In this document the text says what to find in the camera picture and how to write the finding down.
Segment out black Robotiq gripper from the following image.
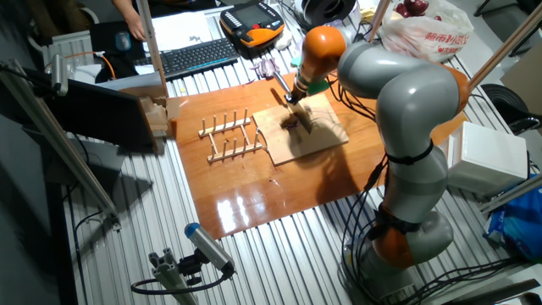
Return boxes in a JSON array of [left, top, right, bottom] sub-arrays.
[[284, 88, 304, 108]]

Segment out steel cleaver knife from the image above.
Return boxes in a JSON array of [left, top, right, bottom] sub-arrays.
[[272, 70, 316, 136]]

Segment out person's forearm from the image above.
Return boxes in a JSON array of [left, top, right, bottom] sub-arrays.
[[110, 0, 139, 19]]

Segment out person's bare hand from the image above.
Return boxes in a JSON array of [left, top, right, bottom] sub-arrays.
[[124, 9, 147, 42]]

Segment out red onion wedge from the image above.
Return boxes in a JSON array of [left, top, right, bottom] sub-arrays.
[[280, 114, 303, 131]]

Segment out red onion peel pile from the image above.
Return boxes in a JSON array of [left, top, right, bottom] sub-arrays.
[[249, 56, 282, 82]]

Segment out wooden cutting board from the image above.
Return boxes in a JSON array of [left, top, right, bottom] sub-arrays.
[[252, 92, 351, 168]]

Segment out white garlic bulb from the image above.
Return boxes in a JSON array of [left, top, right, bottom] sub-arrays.
[[274, 29, 295, 52]]

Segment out wooden peg dish rack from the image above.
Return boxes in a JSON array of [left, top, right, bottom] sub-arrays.
[[197, 107, 265, 165]]

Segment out black filament spool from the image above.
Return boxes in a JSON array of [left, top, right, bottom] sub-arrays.
[[301, 0, 358, 31]]

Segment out orange black teach pendant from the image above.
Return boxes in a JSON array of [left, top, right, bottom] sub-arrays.
[[218, 0, 286, 56]]

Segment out clear plastic bag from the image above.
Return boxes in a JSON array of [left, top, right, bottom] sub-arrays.
[[344, 18, 368, 50]]

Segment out black computer keyboard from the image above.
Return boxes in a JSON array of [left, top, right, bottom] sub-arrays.
[[134, 37, 241, 83]]

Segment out yellow white small box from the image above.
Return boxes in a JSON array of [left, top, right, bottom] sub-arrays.
[[358, 7, 379, 25]]

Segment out white paper sheet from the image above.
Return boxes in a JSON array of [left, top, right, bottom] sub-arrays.
[[149, 11, 214, 53]]

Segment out white shopping bag red print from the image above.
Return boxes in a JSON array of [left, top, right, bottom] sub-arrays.
[[378, 0, 475, 66]]

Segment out grey computer mouse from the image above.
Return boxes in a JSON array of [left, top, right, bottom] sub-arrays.
[[114, 30, 133, 53]]

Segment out black flat monitor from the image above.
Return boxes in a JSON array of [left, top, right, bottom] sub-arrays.
[[41, 77, 158, 155]]

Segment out white plastic drawer box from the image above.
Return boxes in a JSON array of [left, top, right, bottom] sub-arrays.
[[436, 120, 531, 197]]

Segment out black mouse mat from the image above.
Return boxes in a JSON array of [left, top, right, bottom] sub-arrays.
[[89, 19, 147, 84]]

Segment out black chair seat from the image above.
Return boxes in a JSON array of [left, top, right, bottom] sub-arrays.
[[479, 82, 542, 137]]

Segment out blue plastic bag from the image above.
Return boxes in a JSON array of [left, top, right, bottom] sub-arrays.
[[482, 175, 542, 262]]

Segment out green gripper mount plate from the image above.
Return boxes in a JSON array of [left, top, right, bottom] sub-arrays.
[[290, 55, 332, 97]]

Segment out aluminium frame post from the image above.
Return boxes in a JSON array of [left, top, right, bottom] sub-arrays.
[[367, 0, 392, 44], [135, 0, 169, 92], [467, 3, 542, 92], [478, 173, 542, 215]]

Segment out silver camera with blue end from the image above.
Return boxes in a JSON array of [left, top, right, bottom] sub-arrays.
[[183, 221, 237, 275]]

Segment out orange cable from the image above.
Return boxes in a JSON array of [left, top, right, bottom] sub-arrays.
[[63, 50, 117, 82]]

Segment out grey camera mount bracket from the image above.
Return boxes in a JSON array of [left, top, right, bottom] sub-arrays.
[[147, 247, 205, 305]]

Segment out black camera cable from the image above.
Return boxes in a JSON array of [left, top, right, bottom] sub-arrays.
[[130, 268, 232, 297]]

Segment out long aluminium frame profile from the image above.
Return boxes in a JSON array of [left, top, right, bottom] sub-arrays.
[[0, 58, 122, 232]]

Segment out silver stick camera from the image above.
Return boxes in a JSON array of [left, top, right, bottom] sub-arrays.
[[50, 53, 70, 97]]

